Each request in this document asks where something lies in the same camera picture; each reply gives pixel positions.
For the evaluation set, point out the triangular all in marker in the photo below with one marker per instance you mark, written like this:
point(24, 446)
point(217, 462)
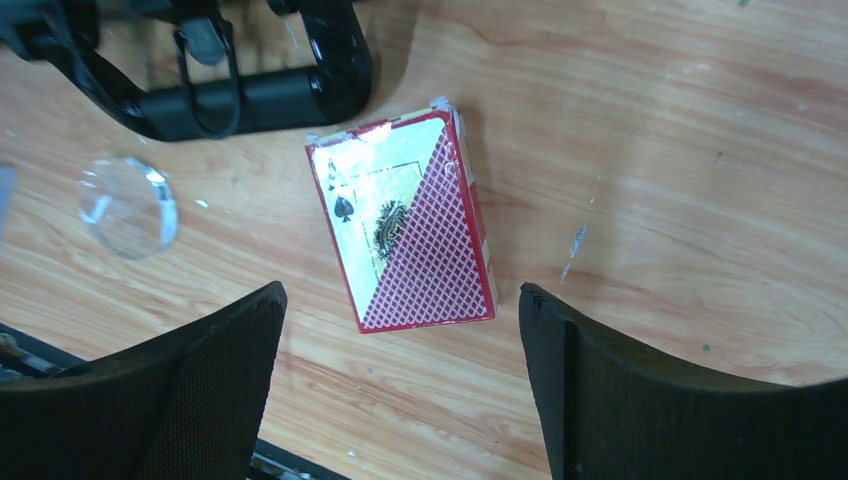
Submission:
point(9, 177)

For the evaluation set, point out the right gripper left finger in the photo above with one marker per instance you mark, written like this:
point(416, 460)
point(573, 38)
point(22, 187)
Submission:
point(250, 327)

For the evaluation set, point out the black poker set case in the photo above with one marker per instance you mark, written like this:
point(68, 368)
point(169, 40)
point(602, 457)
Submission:
point(214, 96)

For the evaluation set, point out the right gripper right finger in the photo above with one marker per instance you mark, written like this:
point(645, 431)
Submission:
point(612, 407)

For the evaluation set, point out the clear acrylic dealer button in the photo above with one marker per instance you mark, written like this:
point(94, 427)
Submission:
point(128, 206)

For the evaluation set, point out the red playing card box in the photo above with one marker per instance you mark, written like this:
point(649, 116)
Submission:
point(400, 203)

